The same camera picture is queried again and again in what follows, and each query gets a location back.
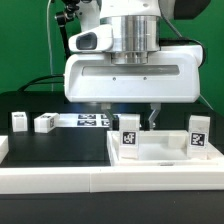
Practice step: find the white sheet with tags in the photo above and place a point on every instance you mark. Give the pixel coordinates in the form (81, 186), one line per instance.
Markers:
(94, 120)

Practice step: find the white square table top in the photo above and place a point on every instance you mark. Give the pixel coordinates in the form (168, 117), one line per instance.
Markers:
(161, 148)

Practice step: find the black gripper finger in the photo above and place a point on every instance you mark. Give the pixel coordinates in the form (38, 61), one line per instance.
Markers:
(155, 110)
(113, 120)

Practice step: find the white fence bar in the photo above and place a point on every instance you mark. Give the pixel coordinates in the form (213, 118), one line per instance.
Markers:
(4, 148)
(109, 179)

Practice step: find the white left fence bar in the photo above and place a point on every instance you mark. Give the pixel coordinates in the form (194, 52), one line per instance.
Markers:
(4, 148)

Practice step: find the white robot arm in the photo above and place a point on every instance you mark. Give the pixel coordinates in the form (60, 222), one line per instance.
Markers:
(120, 58)

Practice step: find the white front fence bar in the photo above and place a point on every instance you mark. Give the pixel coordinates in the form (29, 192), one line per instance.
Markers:
(109, 179)

